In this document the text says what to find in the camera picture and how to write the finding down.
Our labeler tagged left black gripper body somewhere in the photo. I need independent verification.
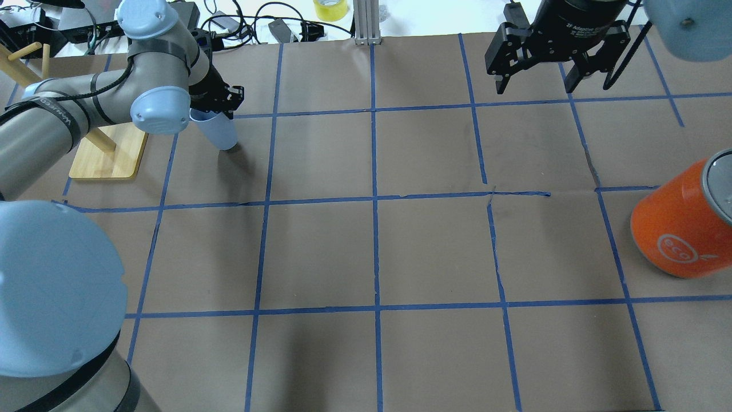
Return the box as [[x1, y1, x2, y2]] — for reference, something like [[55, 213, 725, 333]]
[[189, 63, 245, 118]]

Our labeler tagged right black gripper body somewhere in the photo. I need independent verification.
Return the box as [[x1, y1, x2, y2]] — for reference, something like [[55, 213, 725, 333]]
[[484, 1, 630, 78]]

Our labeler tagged light blue plastic cup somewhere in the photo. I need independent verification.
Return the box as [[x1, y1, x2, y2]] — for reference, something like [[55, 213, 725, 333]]
[[190, 109, 238, 150]]

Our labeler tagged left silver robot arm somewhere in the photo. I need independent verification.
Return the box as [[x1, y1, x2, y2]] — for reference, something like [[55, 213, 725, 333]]
[[1, 1, 245, 411]]

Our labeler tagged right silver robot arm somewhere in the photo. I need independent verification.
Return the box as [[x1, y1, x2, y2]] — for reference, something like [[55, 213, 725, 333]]
[[484, 1, 731, 94]]

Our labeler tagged wooden cup rack stand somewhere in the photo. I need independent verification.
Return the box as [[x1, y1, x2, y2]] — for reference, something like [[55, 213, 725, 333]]
[[1, 42, 148, 180]]

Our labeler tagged black power adapter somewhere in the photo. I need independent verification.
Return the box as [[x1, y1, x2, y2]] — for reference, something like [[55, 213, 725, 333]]
[[268, 18, 299, 43]]

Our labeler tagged yellow tape roll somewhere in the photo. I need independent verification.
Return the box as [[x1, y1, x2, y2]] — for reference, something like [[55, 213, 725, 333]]
[[313, 0, 349, 22]]

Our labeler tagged orange can with silver lid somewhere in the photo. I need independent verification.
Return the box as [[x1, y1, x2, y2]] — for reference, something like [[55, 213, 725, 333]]
[[630, 149, 731, 279]]

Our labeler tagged aluminium frame post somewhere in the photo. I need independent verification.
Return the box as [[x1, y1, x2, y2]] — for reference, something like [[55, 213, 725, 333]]
[[353, 0, 382, 45]]

